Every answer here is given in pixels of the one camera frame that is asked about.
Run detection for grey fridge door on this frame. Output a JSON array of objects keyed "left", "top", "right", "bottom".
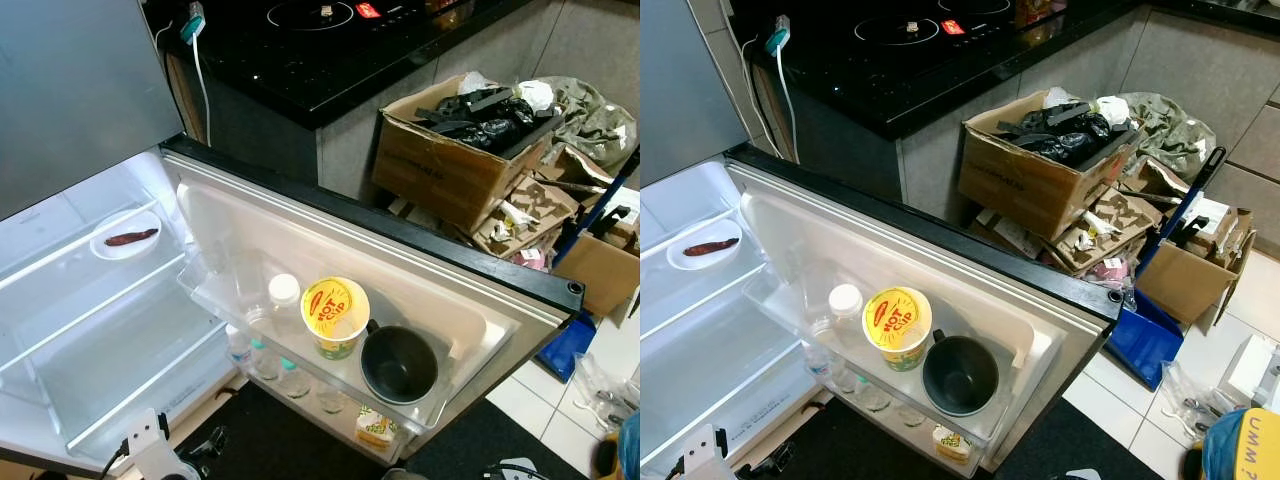
[
  {"left": 160, "top": 135, "right": 586, "bottom": 466},
  {"left": 725, "top": 143, "right": 1123, "bottom": 473}
]

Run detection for crumpled greenish plastic bag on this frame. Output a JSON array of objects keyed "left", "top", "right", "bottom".
[
  {"left": 540, "top": 75, "right": 639, "bottom": 171},
  {"left": 1120, "top": 92, "right": 1221, "bottom": 181}
]

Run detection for large cardboard box with bags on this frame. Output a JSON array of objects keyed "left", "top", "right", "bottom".
[
  {"left": 957, "top": 90, "right": 1146, "bottom": 243},
  {"left": 372, "top": 75, "right": 561, "bottom": 233}
]

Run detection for small bottle with teal cap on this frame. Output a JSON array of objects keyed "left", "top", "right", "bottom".
[
  {"left": 858, "top": 372, "right": 891, "bottom": 413},
  {"left": 245, "top": 335, "right": 281, "bottom": 381},
  {"left": 275, "top": 355, "right": 311, "bottom": 401}
]

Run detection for open small cardboard box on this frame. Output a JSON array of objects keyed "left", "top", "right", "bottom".
[
  {"left": 552, "top": 205, "right": 641, "bottom": 319},
  {"left": 1135, "top": 205, "right": 1256, "bottom": 326}
]

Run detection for clear plastic bag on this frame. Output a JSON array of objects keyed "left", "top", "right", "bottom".
[
  {"left": 575, "top": 350, "right": 631, "bottom": 431},
  {"left": 1160, "top": 360, "right": 1226, "bottom": 441}
]

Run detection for small white box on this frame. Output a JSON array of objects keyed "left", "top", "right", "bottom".
[{"left": 1225, "top": 335, "right": 1280, "bottom": 406}]

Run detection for black kitchen floor mat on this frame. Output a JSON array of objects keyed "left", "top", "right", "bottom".
[
  {"left": 780, "top": 395, "right": 1166, "bottom": 480},
  {"left": 170, "top": 385, "right": 601, "bottom": 480}
]

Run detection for white plate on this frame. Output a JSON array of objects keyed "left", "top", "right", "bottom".
[
  {"left": 90, "top": 210, "right": 163, "bottom": 261},
  {"left": 667, "top": 220, "right": 743, "bottom": 271}
]

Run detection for flat cardboard tray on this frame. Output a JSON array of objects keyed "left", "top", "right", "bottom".
[
  {"left": 470, "top": 175, "right": 581, "bottom": 259},
  {"left": 1040, "top": 185, "right": 1166, "bottom": 276}
]

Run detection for blue mop handle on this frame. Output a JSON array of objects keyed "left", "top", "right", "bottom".
[
  {"left": 1140, "top": 148, "right": 1226, "bottom": 276},
  {"left": 553, "top": 150, "right": 641, "bottom": 266}
]

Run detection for black kitchen counter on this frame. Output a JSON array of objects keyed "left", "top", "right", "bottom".
[
  {"left": 730, "top": 0, "right": 1280, "bottom": 141},
  {"left": 145, "top": 0, "right": 531, "bottom": 129}
]

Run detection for clear bottle with white cap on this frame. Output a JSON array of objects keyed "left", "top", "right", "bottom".
[
  {"left": 240, "top": 273, "right": 303, "bottom": 381},
  {"left": 810, "top": 283, "right": 866, "bottom": 386}
]

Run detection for yellow and blue container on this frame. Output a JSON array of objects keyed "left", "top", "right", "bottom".
[
  {"left": 598, "top": 410, "right": 641, "bottom": 480},
  {"left": 1200, "top": 408, "right": 1280, "bottom": 480}
]

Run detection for black plastic bags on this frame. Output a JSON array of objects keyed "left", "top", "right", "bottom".
[
  {"left": 1000, "top": 100, "right": 1126, "bottom": 166},
  {"left": 415, "top": 88, "right": 541, "bottom": 151}
]

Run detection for yellow green food package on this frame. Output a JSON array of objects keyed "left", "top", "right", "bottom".
[
  {"left": 930, "top": 425, "right": 976, "bottom": 463},
  {"left": 355, "top": 405, "right": 401, "bottom": 451}
]

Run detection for yellow hot cup noodle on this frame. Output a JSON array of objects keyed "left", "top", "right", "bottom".
[
  {"left": 862, "top": 287, "right": 933, "bottom": 373},
  {"left": 300, "top": 276, "right": 371, "bottom": 361}
]

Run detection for blue plastic bin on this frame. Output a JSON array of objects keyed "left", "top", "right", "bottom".
[
  {"left": 1105, "top": 288, "right": 1186, "bottom": 391},
  {"left": 535, "top": 310, "right": 598, "bottom": 383}
]

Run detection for black mug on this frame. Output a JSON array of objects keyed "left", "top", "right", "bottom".
[
  {"left": 358, "top": 320, "right": 441, "bottom": 406},
  {"left": 920, "top": 330, "right": 1001, "bottom": 418}
]

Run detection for white charger with teal plug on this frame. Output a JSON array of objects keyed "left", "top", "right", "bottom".
[
  {"left": 180, "top": 2, "right": 213, "bottom": 146},
  {"left": 765, "top": 14, "right": 801, "bottom": 161}
]

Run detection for grey fridge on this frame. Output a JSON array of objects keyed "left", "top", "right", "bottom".
[
  {"left": 640, "top": 0, "right": 831, "bottom": 480},
  {"left": 0, "top": 0, "right": 246, "bottom": 479}
]

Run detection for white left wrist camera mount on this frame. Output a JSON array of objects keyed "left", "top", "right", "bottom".
[
  {"left": 120, "top": 408, "right": 201, "bottom": 480},
  {"left": 680, "top": 425, "right": 746, "bottom": 480}
]

